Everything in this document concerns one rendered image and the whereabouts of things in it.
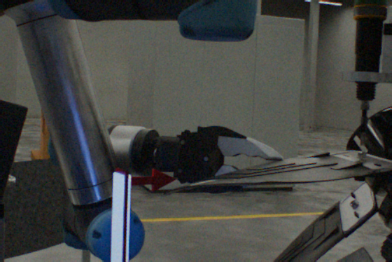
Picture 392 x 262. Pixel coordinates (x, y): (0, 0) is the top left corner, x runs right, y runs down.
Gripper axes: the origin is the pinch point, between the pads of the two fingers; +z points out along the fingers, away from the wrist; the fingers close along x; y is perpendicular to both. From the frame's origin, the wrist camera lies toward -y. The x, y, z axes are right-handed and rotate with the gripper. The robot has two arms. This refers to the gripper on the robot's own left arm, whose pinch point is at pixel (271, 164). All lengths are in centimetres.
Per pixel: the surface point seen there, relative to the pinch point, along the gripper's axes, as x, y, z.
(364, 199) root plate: 4.2, 12.8, 11.6
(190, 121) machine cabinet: -29, 562, -236
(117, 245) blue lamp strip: 9.0, -23.7, -9.5
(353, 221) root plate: 7.4, 10.6, 10.4
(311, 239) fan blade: 11.3, 14.0, 4.1
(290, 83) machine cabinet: -91, 644, -134
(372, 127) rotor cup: -6.4, 7.9, 12.3
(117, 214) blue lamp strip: 5.8, -23.9, -9.7
